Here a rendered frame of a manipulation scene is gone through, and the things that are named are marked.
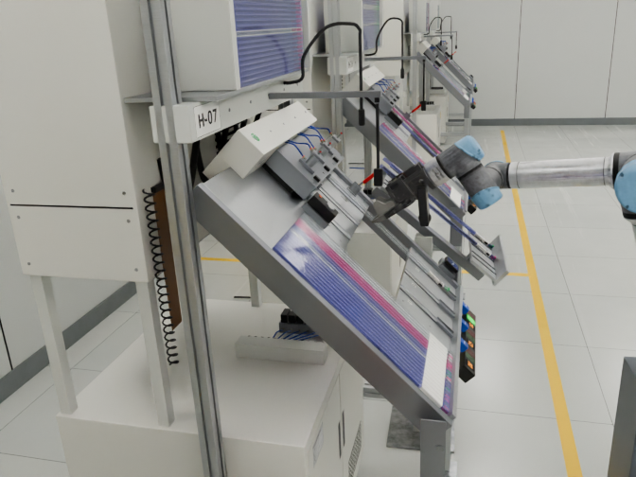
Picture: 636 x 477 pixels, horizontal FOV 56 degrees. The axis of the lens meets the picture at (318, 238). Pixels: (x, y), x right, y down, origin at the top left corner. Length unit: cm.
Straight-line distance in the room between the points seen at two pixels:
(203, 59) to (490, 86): 807
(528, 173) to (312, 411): 86
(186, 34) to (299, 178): 43
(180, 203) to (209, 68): 28
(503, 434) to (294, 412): 118
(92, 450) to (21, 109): 84
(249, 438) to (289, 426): 10
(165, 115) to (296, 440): 77
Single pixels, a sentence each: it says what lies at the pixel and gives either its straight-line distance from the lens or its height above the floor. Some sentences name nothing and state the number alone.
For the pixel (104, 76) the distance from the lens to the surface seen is 127.
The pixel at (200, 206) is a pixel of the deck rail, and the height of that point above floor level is 118.
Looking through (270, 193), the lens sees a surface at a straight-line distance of 143.
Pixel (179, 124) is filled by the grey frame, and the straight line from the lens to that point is 116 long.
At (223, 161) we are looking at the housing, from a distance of 139.
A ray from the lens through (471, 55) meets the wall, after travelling 917.
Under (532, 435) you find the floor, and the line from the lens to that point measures 254.
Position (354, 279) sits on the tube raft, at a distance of 139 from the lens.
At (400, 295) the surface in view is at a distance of 156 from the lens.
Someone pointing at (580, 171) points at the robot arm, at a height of 111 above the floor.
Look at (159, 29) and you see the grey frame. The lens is 116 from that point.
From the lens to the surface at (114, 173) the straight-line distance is 130.
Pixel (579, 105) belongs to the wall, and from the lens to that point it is 934.
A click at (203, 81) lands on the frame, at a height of 141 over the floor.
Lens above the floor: 151
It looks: 20 degrees down
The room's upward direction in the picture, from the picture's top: 3 degrees counter-clockwise
